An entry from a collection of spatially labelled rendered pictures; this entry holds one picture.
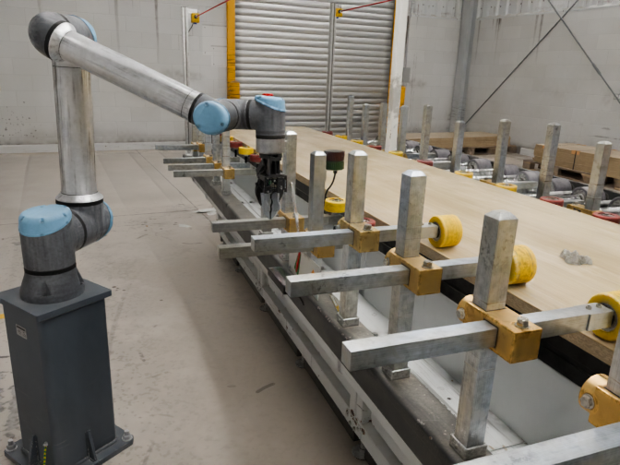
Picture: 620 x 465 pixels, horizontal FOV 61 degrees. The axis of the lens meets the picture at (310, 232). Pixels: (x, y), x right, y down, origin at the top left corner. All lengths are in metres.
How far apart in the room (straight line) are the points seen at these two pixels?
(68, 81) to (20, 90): 7.16
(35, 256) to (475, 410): 1.34
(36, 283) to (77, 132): 0.49
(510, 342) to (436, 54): 10.75
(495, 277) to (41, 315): 1.32
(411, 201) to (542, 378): 0.42
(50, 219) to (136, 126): 7.41
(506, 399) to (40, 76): 8.38
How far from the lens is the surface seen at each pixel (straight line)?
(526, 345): 0.83
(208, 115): 1.49
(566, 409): 1.11
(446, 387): 1.32
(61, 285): 1.82
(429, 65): 11.36
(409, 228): 1.04
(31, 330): 1.84
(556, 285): 1.23
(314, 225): 1.50
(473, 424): 0.97
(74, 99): 1.86
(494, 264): 0.84
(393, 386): 1.14
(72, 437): 2.03
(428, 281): 1.01
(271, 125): 1.59
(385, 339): 0.75
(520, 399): 1.20
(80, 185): 1.90
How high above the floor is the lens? 1.31
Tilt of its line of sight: 17 degrees down
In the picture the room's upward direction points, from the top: 2 degrees clockwise
